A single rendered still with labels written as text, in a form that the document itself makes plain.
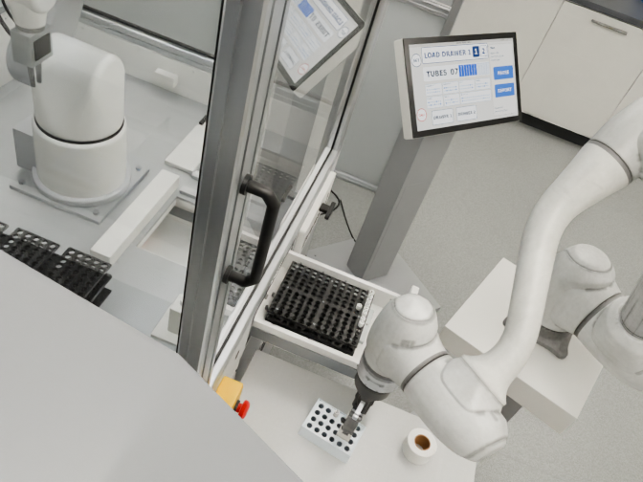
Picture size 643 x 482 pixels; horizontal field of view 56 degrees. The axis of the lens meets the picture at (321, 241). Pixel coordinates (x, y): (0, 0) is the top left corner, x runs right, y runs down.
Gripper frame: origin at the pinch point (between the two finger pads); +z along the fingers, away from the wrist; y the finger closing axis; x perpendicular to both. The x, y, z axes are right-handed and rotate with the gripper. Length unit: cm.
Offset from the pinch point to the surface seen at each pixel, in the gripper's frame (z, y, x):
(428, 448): 5.1, -8.5, 17.9
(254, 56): -86, 26, -25
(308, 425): 6.8, 1.0, -7.8
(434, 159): 11, -126, -18
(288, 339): -2.8, -9.5, -21.1
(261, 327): -2.9, -8.4, -27.6
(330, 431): 5.6, 0.3, -2.8
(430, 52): -31, -113, -33
